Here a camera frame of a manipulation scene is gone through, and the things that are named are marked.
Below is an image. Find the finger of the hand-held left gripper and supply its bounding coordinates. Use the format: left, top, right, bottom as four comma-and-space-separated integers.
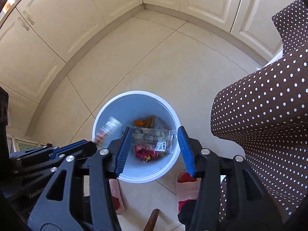
9, 139, 93, 167
11, 141, 98, 176

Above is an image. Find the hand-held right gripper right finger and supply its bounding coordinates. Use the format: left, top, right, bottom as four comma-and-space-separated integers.
177, 126, 283, 231

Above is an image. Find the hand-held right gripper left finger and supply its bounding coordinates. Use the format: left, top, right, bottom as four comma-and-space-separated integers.
26, 126, 133, 231

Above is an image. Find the red drink can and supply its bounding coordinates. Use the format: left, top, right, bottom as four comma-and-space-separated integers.
133, 146, 159, 163

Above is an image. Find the gold snack bag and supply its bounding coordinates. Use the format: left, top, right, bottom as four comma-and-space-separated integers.
131, 127, 175, 153

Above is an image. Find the light blue waste bin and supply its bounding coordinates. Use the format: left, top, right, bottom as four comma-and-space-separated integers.
92, 91, 181, 183

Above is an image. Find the wooden stick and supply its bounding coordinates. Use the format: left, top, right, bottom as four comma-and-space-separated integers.
144, 209, 160, 231

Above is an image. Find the brown polka dot tablecloth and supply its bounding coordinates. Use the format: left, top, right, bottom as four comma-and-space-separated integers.
210, 0, 308, 224

